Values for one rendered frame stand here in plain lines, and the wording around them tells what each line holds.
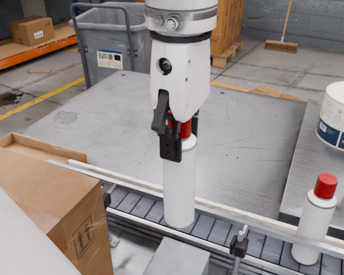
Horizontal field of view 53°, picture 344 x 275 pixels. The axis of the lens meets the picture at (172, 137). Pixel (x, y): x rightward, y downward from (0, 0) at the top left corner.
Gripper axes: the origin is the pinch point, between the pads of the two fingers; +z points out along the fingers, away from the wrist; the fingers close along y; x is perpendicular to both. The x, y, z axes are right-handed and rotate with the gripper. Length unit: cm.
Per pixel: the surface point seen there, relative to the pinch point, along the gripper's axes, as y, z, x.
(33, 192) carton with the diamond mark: -11.6, 7.8, 18.7
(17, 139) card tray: 28, 35, 70
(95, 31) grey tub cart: 179, 45, 146
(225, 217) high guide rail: 11.0, 23.6, -5.6
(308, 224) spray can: 12.8, 20.9, -20.6
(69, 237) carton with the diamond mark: -13.4, 12.1, 11.4
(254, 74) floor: 329, 119, 49
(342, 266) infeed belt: 15.8, 32.0, -29.0
